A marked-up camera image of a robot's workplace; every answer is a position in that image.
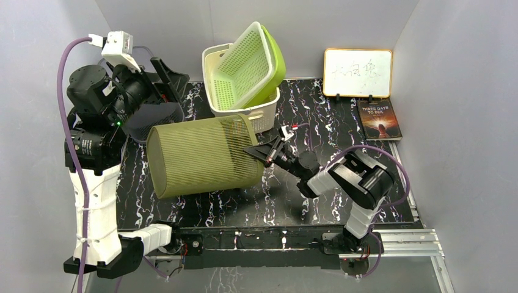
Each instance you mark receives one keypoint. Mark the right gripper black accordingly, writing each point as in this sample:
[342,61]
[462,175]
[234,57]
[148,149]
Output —
[263,151]

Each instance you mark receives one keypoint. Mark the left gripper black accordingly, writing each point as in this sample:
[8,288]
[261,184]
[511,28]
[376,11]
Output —
[162,91]

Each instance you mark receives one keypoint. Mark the grey slatted bin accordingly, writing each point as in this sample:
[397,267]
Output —
[149,115]

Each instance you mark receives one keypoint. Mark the olive green slatted bin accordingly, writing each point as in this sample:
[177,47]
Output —
[204,155]

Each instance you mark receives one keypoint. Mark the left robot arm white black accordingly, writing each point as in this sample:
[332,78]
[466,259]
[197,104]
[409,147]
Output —
[93,158]

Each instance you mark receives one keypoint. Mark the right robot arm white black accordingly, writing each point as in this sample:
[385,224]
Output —
[365,181]

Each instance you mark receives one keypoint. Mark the cream perforated storage basket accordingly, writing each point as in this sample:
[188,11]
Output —
[262,117]

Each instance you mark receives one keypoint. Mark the pale green colander basket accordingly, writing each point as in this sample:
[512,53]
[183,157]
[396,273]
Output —
[232,78]

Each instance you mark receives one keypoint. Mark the lime green plastic basin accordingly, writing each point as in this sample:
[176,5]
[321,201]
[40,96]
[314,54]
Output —
[273,69]

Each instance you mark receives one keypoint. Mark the dark book three days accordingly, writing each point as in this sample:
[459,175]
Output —
[378,120]

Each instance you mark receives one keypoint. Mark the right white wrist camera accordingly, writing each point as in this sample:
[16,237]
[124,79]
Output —
[287,132]

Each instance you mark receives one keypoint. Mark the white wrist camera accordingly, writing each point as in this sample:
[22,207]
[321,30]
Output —
[117,48]
[287,132]

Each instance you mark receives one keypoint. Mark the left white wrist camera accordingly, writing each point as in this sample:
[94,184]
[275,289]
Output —
[117,48]

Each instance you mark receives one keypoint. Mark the small whiteboard orange frame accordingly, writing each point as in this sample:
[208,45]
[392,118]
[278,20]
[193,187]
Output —
[357,73]

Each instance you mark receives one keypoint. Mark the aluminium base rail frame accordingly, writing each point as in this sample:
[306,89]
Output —
[301,246]

